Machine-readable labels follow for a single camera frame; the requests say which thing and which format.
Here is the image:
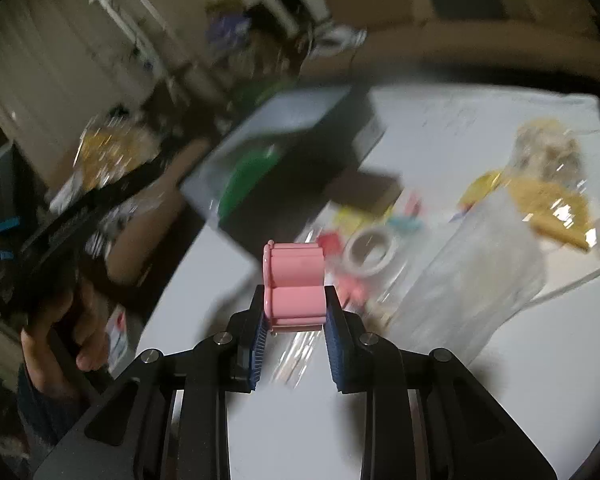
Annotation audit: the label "pink plastic clip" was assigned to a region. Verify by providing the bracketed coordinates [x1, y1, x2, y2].
[262, 240, 326, 332]

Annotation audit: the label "person left hand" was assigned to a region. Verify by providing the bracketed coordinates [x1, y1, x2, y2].
[20, 278, 109, 402]

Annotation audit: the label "white tape roll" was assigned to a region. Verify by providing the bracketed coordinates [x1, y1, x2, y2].
[342, 224, 400, 278]

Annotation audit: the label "black white storage box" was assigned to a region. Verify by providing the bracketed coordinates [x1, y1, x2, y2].
[180, 86, 385, 257]

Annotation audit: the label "clear plastic cup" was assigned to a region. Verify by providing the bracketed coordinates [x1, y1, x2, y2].
[386, 188, 546, 364]

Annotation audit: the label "clear bag yellow snacks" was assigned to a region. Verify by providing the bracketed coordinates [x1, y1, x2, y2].
[460, 118, 596, 252]

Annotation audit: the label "black cushion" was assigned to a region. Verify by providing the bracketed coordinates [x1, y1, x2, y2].
[431, 0, 508, 21]

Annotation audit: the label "brown sofa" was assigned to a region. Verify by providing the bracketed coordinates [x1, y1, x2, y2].
[300, 0, 600, 83]

